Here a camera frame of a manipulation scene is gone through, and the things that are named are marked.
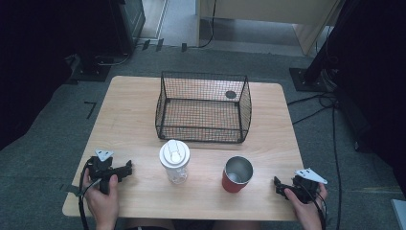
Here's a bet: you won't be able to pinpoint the red steel-lined cup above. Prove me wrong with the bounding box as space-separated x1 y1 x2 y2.
221 155 255 194

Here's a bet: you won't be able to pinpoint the black stand base plate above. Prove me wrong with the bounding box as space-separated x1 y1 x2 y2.
67 53 113 84

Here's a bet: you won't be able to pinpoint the person's right hand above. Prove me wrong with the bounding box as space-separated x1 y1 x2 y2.
283 183 329 223

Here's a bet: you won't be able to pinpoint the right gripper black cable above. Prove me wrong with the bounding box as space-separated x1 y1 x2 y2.
310 188 328 230

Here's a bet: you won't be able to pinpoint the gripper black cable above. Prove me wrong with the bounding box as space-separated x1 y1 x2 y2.
78 159 103 230
310 188 328 230

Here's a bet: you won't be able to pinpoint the beige wooden cabinet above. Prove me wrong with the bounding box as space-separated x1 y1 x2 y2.
195 0 340 58

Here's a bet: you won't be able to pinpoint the clear cup with white lid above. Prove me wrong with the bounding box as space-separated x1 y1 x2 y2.
158 139 192 185

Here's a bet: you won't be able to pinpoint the black stand with base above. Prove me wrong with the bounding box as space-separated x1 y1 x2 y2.
288 0 352 94

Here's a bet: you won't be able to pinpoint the person's left hand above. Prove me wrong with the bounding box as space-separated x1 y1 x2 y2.
81 173 120 224

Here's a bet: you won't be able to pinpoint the grey tape strip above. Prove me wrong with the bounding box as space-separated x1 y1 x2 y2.
59 183 84 196

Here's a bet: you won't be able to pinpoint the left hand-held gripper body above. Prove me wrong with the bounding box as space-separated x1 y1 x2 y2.
86 149 125 195

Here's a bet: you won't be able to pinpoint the black hanging cable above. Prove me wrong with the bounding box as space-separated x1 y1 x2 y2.
198 0 218 50

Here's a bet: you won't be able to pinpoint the dark cabinet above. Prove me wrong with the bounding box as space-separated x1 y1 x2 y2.
108 0 147 56

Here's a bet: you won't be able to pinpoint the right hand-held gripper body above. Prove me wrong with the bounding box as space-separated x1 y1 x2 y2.
288 168 328 204

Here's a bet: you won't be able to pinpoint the black wire mesh basket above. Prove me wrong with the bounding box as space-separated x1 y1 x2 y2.
154 70 253 144

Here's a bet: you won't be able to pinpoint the black floor cables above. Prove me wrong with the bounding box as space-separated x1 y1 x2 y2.
286 91 343 230

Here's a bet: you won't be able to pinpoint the pale flat panel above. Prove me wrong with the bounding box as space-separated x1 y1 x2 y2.
390 198 406 230

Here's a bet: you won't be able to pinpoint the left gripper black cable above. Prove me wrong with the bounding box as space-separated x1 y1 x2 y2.
78 159 103 230

